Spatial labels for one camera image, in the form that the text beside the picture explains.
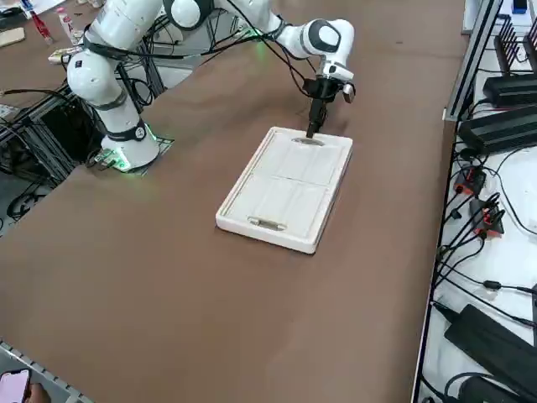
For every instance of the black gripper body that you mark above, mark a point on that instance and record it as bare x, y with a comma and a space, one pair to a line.
324, 89

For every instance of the white folding storage box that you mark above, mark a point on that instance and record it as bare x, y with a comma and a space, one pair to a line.
289, 184

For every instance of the pink smartphone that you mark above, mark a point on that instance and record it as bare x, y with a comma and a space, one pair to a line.
12, 386

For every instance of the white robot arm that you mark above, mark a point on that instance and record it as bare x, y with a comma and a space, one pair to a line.
117, 25

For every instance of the blue box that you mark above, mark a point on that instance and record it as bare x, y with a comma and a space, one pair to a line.
520, 5

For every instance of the red and black connector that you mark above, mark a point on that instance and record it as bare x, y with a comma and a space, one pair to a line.
470, 180
488, 220

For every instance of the ribbed black power adapter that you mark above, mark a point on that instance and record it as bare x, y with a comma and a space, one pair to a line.
499, 130

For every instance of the black antenna device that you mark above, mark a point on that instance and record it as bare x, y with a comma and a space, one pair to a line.
503, 50

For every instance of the flat black power adapter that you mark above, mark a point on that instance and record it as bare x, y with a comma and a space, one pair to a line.
509, 90

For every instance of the small packet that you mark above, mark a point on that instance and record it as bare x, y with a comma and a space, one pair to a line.
63, 55

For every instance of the white bottle pink cap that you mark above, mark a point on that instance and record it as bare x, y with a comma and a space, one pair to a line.
69, 25

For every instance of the black power brick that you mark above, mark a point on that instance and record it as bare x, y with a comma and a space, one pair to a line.
486, 340
491, 390

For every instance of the red tool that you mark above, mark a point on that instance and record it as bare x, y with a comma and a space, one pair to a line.
41, 26

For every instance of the beige block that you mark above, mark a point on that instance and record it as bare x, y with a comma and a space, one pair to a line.
11, 37

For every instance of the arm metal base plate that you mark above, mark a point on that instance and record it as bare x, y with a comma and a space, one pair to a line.
165, 142

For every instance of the aluminium profile post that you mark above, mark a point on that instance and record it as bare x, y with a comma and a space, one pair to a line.
472, 59

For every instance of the black metal frame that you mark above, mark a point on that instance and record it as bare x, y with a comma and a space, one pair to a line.
63, 130

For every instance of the aluminium rail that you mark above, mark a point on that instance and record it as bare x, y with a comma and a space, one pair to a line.
50, 375

